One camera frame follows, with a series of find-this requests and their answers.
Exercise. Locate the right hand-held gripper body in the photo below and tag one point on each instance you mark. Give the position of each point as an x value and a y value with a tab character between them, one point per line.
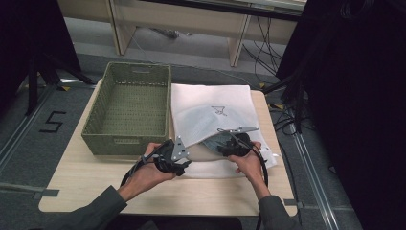
241	143

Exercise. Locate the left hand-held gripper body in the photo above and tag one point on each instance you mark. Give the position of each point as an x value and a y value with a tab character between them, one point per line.
169	156

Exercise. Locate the light blue cloth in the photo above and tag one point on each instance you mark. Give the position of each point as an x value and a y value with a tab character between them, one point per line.
213	144

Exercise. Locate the white mesh laundry bag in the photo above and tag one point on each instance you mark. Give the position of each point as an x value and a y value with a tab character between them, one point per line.
207	115

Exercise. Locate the green woven basket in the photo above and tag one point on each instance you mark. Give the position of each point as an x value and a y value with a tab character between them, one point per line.
127	115

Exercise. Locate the person's right hand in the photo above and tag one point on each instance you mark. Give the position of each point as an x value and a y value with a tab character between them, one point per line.
249	166

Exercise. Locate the person's left hand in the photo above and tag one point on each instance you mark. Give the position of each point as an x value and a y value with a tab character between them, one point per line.
150	174

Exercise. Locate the black metal stand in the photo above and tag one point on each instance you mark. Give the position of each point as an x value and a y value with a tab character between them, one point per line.
295	96

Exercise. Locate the black curtain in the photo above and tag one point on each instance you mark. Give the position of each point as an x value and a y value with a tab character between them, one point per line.
28	48
351	96

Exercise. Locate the grey power strip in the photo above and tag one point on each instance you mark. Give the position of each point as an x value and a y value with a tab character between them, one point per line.
169	33

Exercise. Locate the grey tape strip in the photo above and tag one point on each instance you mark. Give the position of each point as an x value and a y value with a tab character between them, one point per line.
46	194

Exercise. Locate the light wooden desk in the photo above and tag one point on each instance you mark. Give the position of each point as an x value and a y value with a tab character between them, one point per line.
178	22

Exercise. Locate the black tripod stand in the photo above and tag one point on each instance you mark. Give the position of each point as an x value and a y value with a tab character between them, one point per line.
41	76

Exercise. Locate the metal floor rail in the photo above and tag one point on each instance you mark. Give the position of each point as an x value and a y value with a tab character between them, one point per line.
24	127
314	179

